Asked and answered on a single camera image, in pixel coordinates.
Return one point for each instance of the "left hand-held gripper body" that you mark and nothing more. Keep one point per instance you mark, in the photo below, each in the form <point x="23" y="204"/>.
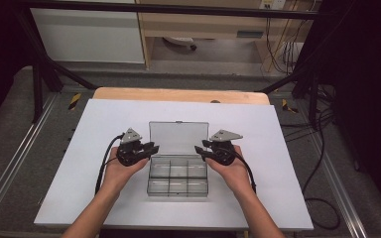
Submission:
<point x="129" y="153"/>

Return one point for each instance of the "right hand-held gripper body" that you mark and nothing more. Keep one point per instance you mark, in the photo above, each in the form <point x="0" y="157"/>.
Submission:
<point x="224" y="152"/>

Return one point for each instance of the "clear grey plastic box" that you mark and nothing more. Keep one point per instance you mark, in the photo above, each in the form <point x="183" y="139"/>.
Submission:
<point x="178" y="178"/>

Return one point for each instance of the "person's left hand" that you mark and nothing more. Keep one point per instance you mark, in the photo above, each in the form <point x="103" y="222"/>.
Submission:
<point x="119" y="175"/>

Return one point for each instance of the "person's right hand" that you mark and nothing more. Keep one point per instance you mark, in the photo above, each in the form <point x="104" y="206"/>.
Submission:
<point x="234" y="175"/>

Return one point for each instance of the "white board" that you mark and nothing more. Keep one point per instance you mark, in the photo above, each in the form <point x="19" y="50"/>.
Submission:
<point x="79" y="185"/>

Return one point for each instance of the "yellow black tape strip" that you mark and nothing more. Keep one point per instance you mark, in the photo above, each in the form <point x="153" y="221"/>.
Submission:
<point x="74" y="101"/>
<point x="287" y="106"/>

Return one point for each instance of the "white chair base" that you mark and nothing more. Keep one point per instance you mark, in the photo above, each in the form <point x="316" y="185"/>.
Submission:
<point x="178" y="40"/>

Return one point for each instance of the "wooden desk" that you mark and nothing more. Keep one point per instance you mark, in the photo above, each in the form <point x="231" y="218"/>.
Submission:
<point x="205" y="24"/>

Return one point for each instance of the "white cabinet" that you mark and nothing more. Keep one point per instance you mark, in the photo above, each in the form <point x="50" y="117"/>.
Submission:
<point x="89" y="36"/>

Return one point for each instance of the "aluminium floor rail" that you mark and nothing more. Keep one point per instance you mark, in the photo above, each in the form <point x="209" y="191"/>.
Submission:
<point x="16" y="155"/>
<point x="344" y="191"/>

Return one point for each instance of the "black metal frame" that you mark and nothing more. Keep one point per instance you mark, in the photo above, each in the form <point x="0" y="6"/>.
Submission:
<point x="178" y="9"/>

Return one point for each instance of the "white wall outlet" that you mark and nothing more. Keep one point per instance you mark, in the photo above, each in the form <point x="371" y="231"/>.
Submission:
<point x="273" y="4"/>

